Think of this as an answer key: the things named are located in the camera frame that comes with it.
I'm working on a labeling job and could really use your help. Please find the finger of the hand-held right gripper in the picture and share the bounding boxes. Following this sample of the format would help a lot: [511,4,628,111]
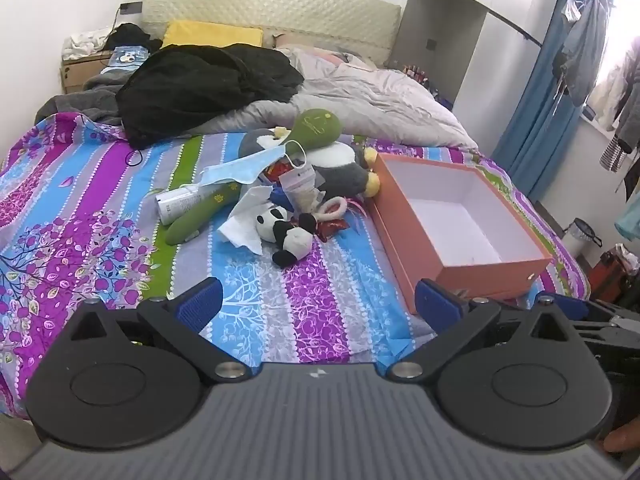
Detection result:
[537,291,640,347]

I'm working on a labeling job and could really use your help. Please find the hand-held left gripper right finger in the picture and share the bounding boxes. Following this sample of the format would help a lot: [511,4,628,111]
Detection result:
[387,278,576,386]

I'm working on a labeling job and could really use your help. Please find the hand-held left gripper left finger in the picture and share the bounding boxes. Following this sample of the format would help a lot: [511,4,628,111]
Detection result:
[67,276,253,386]

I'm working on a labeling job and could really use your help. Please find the orange cardboard box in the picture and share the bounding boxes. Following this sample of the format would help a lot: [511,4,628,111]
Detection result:
[367,152,555,316]

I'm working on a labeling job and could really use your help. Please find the cream fuzzy plush keychain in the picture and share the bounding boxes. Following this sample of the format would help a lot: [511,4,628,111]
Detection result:
[314,196,351,223]

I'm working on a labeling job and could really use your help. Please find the blue face mask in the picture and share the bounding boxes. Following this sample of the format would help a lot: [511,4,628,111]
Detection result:
[202,141,308,186]

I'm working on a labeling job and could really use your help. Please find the person's right hand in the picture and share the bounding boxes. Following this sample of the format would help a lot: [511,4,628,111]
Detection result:
[602,417,640,456]

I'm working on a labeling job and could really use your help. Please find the red suitcase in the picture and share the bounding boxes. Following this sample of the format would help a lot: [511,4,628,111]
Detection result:
[582,242,640,306]

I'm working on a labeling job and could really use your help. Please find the white trash bin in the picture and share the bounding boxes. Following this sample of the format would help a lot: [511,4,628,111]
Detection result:
[562,217,601,261]

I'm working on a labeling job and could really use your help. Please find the white tissue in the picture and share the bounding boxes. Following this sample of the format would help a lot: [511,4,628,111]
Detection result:
[218,185,291,256]

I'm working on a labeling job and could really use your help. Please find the long green plush toy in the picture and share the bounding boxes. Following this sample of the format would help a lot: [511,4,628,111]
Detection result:
[166,180,246,246]

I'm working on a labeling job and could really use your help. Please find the white can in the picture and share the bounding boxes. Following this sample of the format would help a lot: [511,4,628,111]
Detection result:
[156,185,203,226]

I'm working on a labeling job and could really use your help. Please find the panda plush toy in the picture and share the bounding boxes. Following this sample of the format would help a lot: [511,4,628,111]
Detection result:
[256,205,321,268]

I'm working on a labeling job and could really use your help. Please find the red candy wrapper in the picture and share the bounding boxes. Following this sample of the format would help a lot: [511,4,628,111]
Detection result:
[315,217,351,241]

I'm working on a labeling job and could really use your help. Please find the striped floral bedsheet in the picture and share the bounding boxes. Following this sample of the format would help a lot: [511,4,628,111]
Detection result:
[0,112,591,421]

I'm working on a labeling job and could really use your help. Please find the striped hanging garment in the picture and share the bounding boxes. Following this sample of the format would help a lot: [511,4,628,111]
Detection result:
[599,132,633,173]

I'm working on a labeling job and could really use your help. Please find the clear plastic tag packet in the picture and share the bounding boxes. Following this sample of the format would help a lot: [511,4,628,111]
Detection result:
[277,167,321,211]

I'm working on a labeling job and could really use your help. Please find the grey penguin plush toy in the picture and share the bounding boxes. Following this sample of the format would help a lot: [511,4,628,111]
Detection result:
[238,127,383,198]

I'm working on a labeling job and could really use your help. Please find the hanging dark clothes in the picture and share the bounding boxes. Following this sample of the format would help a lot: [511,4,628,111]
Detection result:
[590,35,640,201]

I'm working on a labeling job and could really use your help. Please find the blue curtain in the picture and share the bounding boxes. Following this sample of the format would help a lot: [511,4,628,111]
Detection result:
[492,0,616,206]

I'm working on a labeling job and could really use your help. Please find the green gourd plush toy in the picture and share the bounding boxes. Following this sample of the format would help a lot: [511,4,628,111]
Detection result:
[277,108,343,153]

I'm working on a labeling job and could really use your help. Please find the grey duvet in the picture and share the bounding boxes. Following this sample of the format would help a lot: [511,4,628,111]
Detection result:
[187,46,478,151]

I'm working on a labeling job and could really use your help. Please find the black garment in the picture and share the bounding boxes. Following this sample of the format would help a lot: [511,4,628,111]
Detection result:
[116,44,306,150]

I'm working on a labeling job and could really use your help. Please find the row of small bottles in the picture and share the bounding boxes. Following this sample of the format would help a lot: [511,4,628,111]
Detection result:
[400,62,441,96]

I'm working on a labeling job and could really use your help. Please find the dark grey blanket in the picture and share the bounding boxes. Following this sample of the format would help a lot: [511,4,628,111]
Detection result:
[34,74,131,126]

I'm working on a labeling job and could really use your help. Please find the hanging grey-blue garment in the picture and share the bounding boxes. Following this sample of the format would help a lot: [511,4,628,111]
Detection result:
[552,0,611,108]

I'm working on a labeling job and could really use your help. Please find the blue printed packet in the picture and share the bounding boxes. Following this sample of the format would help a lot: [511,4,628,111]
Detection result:
[100,46,151,76]

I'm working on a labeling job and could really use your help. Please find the brown cardboard box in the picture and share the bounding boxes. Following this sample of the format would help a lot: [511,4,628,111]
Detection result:
[61,50,118,95]

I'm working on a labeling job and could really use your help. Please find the yellow pillow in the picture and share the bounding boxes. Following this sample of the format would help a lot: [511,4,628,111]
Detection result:
[160,20,264,51]

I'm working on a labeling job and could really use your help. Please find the black cloth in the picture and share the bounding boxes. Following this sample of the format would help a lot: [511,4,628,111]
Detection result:
[102,22,163,56]

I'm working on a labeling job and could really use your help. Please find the pink pillow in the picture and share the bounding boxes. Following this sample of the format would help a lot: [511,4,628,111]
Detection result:
[272,32,381,68]

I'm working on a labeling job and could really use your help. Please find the white cloth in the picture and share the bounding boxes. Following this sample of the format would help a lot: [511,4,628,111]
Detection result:
[62,27,113,61]

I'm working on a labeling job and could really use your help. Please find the cream quilted headboard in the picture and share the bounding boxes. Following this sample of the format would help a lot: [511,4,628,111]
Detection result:
[140,0,403,68]

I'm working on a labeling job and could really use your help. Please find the black clothes rail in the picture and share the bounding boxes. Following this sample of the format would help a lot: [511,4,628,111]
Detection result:
[482,5,546,46]

